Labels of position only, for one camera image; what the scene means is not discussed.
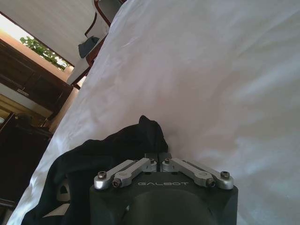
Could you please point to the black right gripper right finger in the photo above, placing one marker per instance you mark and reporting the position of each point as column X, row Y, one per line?
column 192, row 170

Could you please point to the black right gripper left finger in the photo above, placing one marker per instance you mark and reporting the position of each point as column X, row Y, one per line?
column 131, row 170

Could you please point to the black garment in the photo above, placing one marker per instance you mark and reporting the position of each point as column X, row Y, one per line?
column 98, row 159

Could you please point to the white bed sheet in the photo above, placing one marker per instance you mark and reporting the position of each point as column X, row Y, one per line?
column 187, row 82

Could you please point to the dark wooden cabinet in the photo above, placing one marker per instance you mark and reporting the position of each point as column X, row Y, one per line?
column 30, row 98

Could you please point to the dark blue cloth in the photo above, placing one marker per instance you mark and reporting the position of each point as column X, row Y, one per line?
column 87, row 45

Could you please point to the dark wooden chair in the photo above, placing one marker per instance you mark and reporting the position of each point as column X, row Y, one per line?
column 93, row 25

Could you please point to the window with green leaves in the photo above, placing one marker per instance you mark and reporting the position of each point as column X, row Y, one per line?
column 37, row 45

